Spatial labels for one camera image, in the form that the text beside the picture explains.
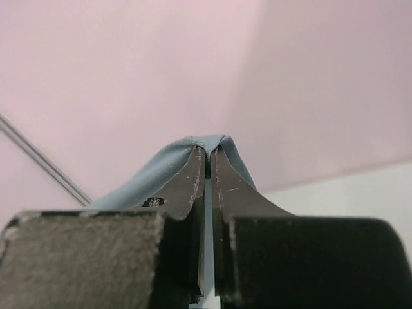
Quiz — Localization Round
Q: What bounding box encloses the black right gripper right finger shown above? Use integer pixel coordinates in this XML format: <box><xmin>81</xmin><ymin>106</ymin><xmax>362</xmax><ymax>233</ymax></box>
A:
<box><xmin>211</xmin><ymin>148</ymin><xmax>411</xmax><ymax>308</ymax></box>

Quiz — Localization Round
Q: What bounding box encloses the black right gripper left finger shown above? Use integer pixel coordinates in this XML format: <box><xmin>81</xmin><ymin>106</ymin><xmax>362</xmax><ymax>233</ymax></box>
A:
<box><xmin>1</xmin><ymin>147</ymin><xmax>206</xmax><ymax>308</ymax></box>

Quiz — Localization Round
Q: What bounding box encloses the light blue t shirt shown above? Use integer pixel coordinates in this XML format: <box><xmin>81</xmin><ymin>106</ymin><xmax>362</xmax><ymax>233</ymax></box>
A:
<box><xmin>86</xmin><ymin>133</ymin><xmax>258</xmax><ymax>309</ymax></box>

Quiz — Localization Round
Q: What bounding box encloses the left aluminium frame post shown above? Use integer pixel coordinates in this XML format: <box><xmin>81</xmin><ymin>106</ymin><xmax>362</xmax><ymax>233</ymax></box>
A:
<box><xmin>1</xmin><ymin>115</ymin><xmax>92</xmax><ymax>207</ymax></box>

